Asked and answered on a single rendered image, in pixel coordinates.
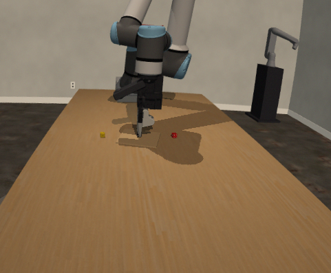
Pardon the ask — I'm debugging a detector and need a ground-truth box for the tan flat mat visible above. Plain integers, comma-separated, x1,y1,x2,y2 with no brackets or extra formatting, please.
116,129,160,148

